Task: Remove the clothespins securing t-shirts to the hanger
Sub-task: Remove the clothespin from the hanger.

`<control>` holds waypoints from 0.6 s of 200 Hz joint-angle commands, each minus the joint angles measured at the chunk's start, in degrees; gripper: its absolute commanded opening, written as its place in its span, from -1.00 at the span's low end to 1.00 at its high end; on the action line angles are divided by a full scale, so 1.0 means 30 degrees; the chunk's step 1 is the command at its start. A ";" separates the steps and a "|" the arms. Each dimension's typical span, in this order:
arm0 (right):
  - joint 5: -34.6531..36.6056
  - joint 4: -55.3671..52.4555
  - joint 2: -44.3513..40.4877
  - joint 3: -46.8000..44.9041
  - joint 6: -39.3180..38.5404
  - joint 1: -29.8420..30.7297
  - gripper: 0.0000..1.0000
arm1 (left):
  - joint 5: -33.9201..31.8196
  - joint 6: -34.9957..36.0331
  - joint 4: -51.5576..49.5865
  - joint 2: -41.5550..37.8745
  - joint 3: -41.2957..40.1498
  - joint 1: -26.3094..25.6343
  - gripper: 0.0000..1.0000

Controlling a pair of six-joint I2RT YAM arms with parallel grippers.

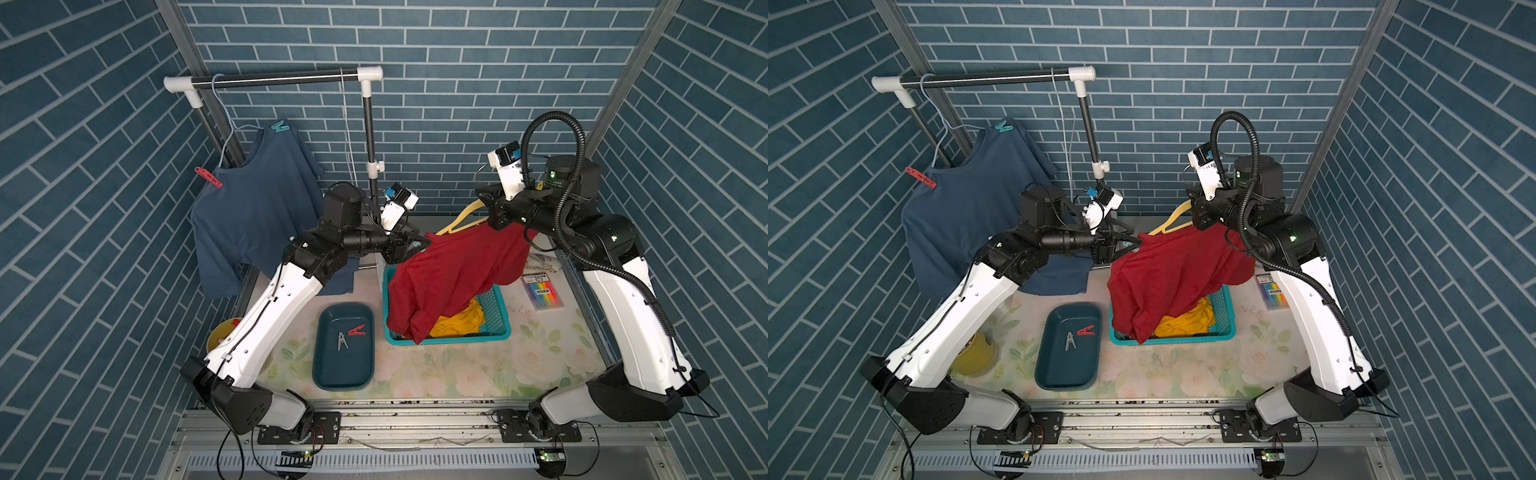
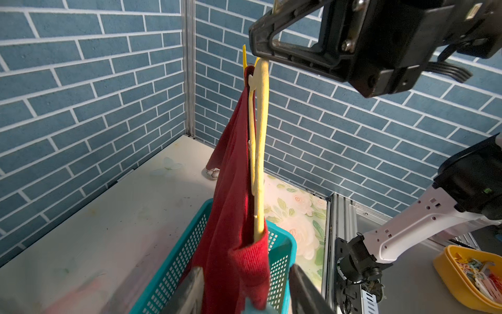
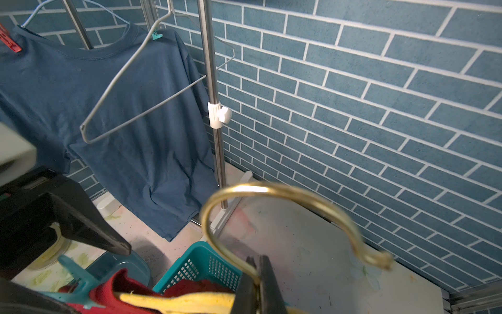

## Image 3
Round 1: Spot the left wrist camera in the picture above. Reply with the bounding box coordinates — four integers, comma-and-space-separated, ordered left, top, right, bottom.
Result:
1, 122, 37, 186

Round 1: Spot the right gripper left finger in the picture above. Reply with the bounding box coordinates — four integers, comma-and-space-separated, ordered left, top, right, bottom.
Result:
230, 273, 258, 314

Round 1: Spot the yellow plastic hanger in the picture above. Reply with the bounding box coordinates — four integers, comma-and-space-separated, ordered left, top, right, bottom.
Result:
115, 181, 393, 314

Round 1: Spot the light blue wire hanger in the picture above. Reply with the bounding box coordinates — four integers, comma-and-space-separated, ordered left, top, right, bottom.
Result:
20, 0, 130, 28

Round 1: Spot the red t-shirt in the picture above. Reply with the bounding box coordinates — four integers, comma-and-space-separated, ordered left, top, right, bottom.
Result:
58, 268, 236, 314

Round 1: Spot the dark teal tray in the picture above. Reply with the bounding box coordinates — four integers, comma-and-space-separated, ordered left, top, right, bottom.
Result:
86, 251, 151, 286

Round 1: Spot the metal clothes rack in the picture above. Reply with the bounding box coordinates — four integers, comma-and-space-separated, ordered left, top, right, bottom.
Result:
62, 0, 254, 240

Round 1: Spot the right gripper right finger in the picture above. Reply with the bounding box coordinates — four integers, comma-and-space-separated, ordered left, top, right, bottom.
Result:
258, 255, 288, 314

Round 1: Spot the white wire hanger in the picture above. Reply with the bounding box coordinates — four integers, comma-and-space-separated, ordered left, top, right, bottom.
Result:
80, 5, 231, 144

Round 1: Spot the teal plastic basket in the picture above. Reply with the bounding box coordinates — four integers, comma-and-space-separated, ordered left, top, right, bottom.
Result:
153, 242, 261, 313

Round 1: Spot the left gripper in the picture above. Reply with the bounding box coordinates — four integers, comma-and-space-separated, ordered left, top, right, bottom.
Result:
1, 167, 132, 279

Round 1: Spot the blue grey t-shirt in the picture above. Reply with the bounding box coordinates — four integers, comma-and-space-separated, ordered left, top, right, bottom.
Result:
1, 24, 217, 240

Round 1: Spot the yellow bowl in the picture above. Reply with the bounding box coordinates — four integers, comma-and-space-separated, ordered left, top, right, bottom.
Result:
27, 222, 72, 271

